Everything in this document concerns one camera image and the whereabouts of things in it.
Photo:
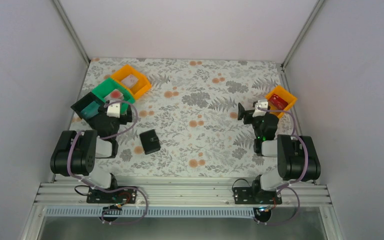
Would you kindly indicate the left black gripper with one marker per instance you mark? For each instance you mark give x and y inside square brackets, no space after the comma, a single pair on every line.
[102,112]

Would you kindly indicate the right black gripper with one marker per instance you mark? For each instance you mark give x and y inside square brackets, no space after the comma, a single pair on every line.
[249,115]

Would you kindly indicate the black card holder wallet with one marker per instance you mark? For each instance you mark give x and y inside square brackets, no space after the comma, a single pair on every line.
[150,141]

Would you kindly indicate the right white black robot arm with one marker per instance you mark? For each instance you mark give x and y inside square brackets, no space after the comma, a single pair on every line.
[295,155]

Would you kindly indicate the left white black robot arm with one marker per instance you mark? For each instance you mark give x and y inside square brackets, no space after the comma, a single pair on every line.
[75,152]

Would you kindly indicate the teal card in black bin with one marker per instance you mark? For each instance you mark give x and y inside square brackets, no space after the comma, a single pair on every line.
[91,110]

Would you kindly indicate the red card in bin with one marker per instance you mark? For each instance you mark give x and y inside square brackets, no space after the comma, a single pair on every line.
[278,102]

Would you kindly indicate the white red block green bin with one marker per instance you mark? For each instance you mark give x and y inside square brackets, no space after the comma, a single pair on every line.
[115,95]

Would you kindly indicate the black bin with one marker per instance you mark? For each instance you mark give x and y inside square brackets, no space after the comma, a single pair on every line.
[84,101]

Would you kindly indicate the orange bin right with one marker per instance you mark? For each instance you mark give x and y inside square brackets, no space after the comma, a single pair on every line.
[284,94]

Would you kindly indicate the orange bin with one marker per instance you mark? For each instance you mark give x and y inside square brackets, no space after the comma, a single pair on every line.
[135,82]
[284,94]

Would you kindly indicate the floral patterned table mat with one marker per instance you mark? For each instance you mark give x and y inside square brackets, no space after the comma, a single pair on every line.
[193,107]

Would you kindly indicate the orange bin back left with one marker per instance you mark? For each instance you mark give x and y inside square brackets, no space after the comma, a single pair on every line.
[135,82]

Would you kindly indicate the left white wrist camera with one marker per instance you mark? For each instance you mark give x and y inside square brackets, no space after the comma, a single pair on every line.
[114,110]

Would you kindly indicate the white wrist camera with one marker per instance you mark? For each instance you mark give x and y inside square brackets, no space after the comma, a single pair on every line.
[260,108]
[114,110]

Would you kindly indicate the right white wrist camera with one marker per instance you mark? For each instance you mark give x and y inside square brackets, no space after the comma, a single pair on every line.
[260,108]

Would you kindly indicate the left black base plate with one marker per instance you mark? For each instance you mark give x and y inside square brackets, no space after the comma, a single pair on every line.
[95,196]

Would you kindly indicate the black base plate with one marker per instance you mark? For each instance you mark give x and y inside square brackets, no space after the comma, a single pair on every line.
[95,196]
[248,196]

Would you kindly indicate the aluminium rail frame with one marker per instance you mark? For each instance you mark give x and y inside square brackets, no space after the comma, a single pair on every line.
[180,192]

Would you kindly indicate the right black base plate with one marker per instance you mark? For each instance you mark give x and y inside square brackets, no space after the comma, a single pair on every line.
[248,196]

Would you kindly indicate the grey slotted cable duct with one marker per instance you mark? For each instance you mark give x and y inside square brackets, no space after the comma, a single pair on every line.
[152,212]

